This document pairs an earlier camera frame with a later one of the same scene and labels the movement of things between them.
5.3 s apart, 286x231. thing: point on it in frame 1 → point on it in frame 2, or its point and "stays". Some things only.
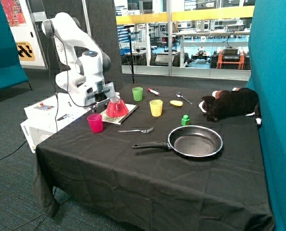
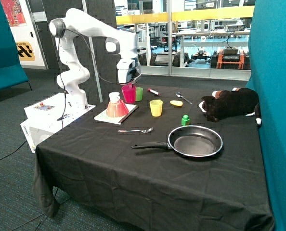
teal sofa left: [5, 69] stays
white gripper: [101, 96] → [127, 71]
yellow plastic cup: [156, 106] stays
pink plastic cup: [96, 121] → [129, 93]
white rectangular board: [118, 120] stays
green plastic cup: [137, 93] stays
